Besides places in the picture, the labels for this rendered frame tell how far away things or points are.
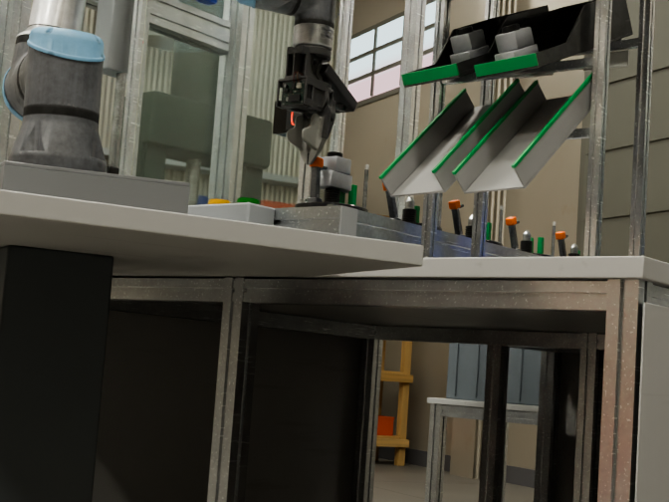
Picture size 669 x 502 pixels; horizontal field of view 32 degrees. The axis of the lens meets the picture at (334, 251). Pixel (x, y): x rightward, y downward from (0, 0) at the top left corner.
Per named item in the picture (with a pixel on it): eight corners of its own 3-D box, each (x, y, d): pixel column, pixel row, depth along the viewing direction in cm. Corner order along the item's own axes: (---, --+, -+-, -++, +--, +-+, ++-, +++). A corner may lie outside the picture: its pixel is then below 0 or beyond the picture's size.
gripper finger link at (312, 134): (292, 159, 215) (296, 110, 216) (313, 165, 220) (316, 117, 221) (305, 158, 213) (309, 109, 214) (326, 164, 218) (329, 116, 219)
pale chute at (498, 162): (526, 188, 185) (514, 165, 184) (463, 194, 195) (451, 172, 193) (606, 92, 200) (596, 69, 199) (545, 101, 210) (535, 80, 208)
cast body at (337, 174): (331, 185, 220) (334, 148, 221) (313, 186, 223) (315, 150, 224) (357, 193, 227) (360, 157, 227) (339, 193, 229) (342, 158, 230)
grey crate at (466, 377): (602, 411, 381) (606, 340, 384) (441, 397, 420) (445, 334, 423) (656, 413, 414) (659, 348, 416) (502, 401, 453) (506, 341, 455)
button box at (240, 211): (246, 236, 202) (249, 200, 203) (161, 238, 215) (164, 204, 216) (273, 241, 208) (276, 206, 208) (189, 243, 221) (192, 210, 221)
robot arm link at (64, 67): (32, 101, 176) (39, 12, 177) (12, 115, 188) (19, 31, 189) (110, 112, 181) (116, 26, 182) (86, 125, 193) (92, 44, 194)
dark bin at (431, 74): (458, 77, 198) (448, 34, 197) (403, 88, 208) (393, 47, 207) (557, 44, 216) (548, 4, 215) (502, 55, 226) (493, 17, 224)
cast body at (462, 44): (472, 68, 207) (463, 28, 206) (452, 72, 210) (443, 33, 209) (499, 59, 213) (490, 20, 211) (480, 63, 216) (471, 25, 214)
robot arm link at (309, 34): (311, 36, 225) (344, 31, 220) (309, 60, 225) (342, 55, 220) (286, 26, 220) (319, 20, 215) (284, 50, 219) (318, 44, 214)
